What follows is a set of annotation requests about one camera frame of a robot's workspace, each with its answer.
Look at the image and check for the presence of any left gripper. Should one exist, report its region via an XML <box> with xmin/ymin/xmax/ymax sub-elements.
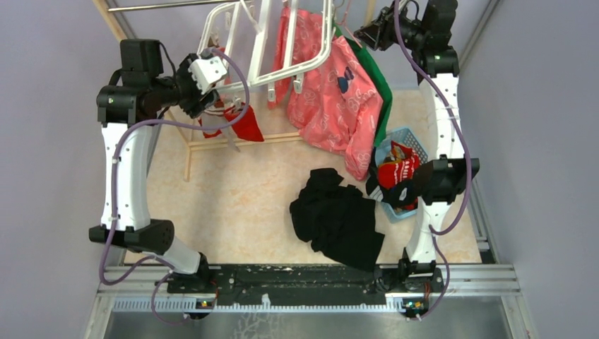
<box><xmin>150</xmin><ymin>52</ymin><xmax>220</xmax><ymax>119</ymax></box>

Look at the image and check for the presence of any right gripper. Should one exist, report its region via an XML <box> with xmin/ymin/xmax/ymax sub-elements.
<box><xmin>354</xmin><ymin>0</ymin><xmax>427</xmax><ymax>52</ymax></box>

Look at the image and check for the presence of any red patterned sock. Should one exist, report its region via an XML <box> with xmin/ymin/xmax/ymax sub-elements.
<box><xmin>377</xmin><ymin>141</ymin><xmax>420</xmax><ymax>189</ymax></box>

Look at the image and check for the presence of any dark navy short sock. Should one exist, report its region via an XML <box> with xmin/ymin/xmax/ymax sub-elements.
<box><xmin>388</xmin><ymin>179</ymin><xmax>417</xmax><ymax>210</ymax></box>

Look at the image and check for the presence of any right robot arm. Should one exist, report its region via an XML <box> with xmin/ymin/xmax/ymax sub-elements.
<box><xmin>355</xmin><ymin>1</ymin><xmax>480</xmax><ymax>292</ymax></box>

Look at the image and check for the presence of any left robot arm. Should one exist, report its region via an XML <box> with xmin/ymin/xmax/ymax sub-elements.
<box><xmin>88</xmin><ymin>39</ymin><xmax>227</xmax><ymax>292</ymax></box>

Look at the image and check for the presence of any green garment on hanger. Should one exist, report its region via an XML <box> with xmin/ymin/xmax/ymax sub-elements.
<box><xmin>346</xmin><ymin>38</ymin><xmax>393</xmax><ymax>147</ymax></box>

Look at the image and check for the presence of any white plastic sock hanger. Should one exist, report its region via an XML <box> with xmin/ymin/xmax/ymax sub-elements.
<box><xmin>197</xmin><ymin>1</ymin><xmax>335</xmax><ymax>101</ymax></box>

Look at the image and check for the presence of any pink hanging sock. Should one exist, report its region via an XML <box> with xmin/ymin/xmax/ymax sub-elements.
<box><xmin>220</xmin><ymin>127</ymin><xmax>241</xmax><ymax>153</ymax></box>

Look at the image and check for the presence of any pink printed shirt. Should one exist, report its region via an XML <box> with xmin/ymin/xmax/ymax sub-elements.
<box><xmin>268</xmin><ymin>34</ymin><xmax>384</xmax><ymax>180</ymax></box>

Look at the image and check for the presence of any light blue plastic basket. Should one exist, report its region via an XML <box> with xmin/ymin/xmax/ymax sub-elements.
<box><xmin>374</xmin><ymin>126</ymin><xmax>428</xmax><ymax>223</ymax></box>

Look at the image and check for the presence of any black cloth pile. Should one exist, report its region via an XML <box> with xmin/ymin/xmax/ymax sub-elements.
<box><xmin>289</xmin><ymin>167</ymin><xmax>385</xmax><ymax>273</ymax></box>

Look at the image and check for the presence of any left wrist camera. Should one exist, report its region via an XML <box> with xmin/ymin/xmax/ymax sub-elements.
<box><xmin>188</xmin><ymin>56</ymin><xmax>227</xmax><ymax>93</ymax></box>

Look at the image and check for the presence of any wooden frame post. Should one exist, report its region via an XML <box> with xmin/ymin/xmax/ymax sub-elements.
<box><xmin>91</xmin><ymin>0</ymin><xmax>193</xmax><ymax>184</ymax></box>

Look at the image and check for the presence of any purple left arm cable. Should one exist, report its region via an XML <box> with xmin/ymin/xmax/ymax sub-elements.
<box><xmin>98</xmin><ymin>47</ymin><xmax>251</xmax><ymax>326</ymax></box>

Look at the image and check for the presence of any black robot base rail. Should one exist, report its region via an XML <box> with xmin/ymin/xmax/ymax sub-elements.
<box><xmin>95</xmin><ymin>263</ymin><xmax>521</xmax><ymax>321</ymax></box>

